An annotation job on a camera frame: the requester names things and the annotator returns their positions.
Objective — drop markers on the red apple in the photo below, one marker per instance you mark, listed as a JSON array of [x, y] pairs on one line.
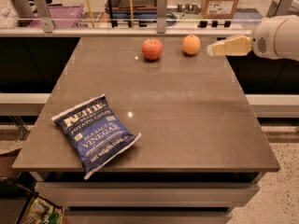
[[152, 48]]

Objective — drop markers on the yellow pole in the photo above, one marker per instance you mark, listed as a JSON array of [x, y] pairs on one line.
[[131, 13], [88, 2]]

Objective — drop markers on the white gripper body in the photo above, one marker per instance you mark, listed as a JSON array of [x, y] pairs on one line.
[[261, 41]]

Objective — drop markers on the metal railing post centre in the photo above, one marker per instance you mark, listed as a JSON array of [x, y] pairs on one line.
[[161, 16]]

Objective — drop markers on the blue kettle chip bag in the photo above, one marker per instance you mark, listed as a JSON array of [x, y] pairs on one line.
[[95, 132]]

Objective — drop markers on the snack box on floor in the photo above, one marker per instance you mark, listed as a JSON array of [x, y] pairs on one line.
[[42, 212]]

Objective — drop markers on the metal railing post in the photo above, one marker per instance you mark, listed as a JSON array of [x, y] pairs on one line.
[[161, 16], [281, 7], [44, 16]]

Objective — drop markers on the yellow pole right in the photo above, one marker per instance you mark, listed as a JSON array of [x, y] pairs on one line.
[[131, 13]]

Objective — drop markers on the yellow pole left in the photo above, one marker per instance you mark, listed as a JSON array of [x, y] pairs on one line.
[[88, 2]]

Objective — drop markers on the upper grey drawer front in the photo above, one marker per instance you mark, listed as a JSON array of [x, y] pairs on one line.
[[81, 194]]

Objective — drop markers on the metal railing post right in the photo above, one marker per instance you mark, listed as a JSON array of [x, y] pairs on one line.
[[281, 7]]

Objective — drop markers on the lower grey drawer front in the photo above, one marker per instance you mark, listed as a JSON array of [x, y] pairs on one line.
[[147, 217]]

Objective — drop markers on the cardboard box with label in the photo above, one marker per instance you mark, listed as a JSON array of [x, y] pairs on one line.
[[218, 9]]

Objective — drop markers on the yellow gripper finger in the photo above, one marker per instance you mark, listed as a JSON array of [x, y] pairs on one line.
[[235, 45]]

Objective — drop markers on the purple plastic crate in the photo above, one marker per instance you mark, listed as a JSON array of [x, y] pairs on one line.
[[61, 17]]

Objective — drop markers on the grey drawer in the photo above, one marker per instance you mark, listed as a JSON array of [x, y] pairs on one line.
[[81, 194], [147, 217]]

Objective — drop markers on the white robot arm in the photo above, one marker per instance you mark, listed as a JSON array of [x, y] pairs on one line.
[[287, 38]]

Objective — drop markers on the orange fruit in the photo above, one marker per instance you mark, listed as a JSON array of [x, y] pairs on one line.
[[191, 44]]

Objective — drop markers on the metal railing post left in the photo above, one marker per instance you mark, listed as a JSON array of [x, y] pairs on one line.
[[44, 16]]

